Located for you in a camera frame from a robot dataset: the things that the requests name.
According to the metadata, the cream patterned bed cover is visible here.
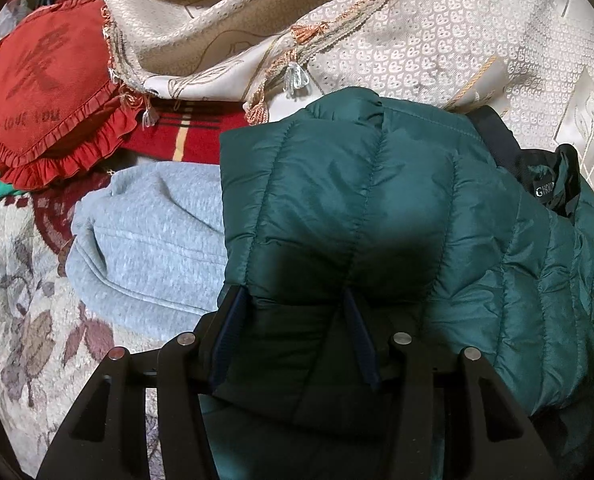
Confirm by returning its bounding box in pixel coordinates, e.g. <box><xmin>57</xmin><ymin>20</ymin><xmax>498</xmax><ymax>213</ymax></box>
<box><xmin>247</xmin><ymin>0</ymin><xmax>594</xmax><ymax>196</ymax></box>

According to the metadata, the beige tasseled cloth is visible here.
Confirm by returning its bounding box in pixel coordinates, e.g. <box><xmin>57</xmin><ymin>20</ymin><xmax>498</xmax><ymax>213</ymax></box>
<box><xmin>74</xmin><ymin>0</ymin><xmax>422</xmax><ymax>126</ymax></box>

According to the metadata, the red ruffled heart pillow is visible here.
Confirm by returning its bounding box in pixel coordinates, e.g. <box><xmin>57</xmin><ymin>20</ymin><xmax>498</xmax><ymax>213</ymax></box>
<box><xmin>0</xmin><ymin>0</ymin><xmax>142</xmax><ymax>192</ymax></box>

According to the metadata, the red plaid blanket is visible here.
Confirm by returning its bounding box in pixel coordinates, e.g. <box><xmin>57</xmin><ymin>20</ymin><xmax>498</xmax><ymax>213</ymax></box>
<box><xmin>119</xmin><ymin>100</ymin><xmax>250</xmax><ymax>166</ymax></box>

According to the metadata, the green quilted puffer jacket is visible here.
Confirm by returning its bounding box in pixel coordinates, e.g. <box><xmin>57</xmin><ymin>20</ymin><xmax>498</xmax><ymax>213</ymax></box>
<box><xmin>199</xmin><ymin>87</ymin><xmax>594</xmax><ymax>480</ymax></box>

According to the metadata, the grey sweatshirt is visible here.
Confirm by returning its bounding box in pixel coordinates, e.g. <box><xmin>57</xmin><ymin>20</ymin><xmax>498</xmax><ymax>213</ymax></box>
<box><xmin>66</xmin><ymin>162</ymin><xmax>228</xmax><ymax>341</ymax></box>

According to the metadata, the floral blanket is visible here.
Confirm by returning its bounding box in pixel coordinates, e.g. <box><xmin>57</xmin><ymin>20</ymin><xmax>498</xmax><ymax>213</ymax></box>
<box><xmin>0</xmin><ymin>170</ymin><xmax>218</xmax><ymax>461</ymax></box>

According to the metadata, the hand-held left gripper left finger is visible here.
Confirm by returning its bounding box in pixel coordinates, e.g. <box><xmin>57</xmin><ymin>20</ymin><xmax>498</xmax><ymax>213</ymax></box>
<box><xmin>36</xmin><ymin>285</ymin><xmax>250</xmax><ymax>480</ymax></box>

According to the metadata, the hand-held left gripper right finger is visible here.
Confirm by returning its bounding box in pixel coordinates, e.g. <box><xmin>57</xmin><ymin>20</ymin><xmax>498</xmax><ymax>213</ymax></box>
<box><xmin>343</xmin><ymin>289</ymin><xmax>560</xmax><ymax>480</ymax></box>

